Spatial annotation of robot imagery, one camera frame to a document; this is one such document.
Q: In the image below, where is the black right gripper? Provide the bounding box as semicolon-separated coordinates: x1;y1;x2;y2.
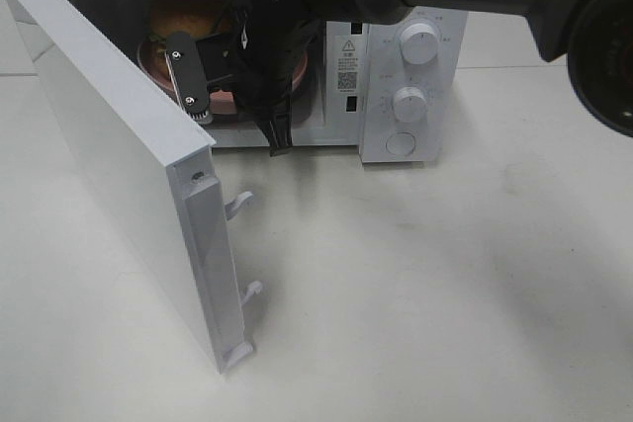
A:
197;0;356;157

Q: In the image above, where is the pink round plate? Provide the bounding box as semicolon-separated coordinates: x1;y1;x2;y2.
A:
136;39;312;120

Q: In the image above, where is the white microwave door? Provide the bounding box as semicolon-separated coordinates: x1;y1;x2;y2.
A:
7;0;252;371

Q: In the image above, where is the burger with lettuce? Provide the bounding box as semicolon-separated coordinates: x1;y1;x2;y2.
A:
148;0;231;53

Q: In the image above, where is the round white door button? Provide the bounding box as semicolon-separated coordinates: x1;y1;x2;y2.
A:
386;132;416;156

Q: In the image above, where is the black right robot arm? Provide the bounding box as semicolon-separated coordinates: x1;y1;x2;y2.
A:
197;0;632;155

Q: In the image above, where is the white microwave oven body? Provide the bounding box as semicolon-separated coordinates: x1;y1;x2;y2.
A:
12;0;469;165

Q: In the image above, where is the lower white microwave knob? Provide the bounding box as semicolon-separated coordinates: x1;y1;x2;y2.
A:
392;87;427;124

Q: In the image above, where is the white microwave knob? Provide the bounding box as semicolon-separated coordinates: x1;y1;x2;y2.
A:
392;87;427;124
400;22;440;65

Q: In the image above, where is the upper white microwave knob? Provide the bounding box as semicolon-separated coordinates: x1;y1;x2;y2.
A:
400;22;440;65

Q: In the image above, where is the white adjacent table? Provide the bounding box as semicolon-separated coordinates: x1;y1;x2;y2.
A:
464;11;633;70

